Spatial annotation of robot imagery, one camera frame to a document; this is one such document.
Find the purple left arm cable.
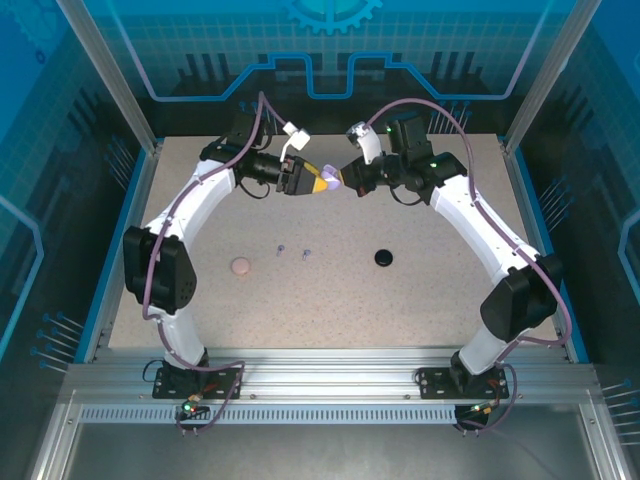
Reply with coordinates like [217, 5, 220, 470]
[141, 91, 296, 436]

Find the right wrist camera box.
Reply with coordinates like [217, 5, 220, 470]
[346, 121, 384, 165]

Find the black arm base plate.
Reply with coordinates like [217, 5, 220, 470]
[151, 366, 245, 401]
[417, 367, 511, 401]

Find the aluminium table side rail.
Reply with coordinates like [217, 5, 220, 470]
[82, 142, 164, 364]
[502, 144, 576, 362]

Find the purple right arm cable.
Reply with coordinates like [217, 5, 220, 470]
[366, 97, 574, 436]

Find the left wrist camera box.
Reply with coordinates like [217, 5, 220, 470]
[278, 121, 311, 174]

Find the small LED connector board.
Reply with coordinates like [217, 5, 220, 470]
[175, 397, 210, 422]
[458, 401, 503, 420]

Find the purple earbud charging case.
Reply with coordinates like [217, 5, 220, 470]
[321, 163, 347, 191]

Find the blue table edge strip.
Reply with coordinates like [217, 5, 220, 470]
[73, 149, 151, 365]
[516, 149, 592, 365]

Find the slotted grey cable duct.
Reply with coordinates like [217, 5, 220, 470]
[78, 405, 460, 426]

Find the grey metal panel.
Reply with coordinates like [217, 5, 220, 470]
[62, 422, 604, 480]

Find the wide aluminium mounting rail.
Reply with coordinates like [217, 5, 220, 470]
[64, 347, 599, 404]

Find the aluminium frame post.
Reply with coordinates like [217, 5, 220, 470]
[53, 0, 164, 154]
[502, 0, 619, 154]

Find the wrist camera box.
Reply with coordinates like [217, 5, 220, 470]
[278, 121, 311, 174]
[346, 121, 384, 165]

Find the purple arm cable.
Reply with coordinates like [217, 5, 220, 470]
[366, 97, 574, 436]
[141, 91, 296, 436]

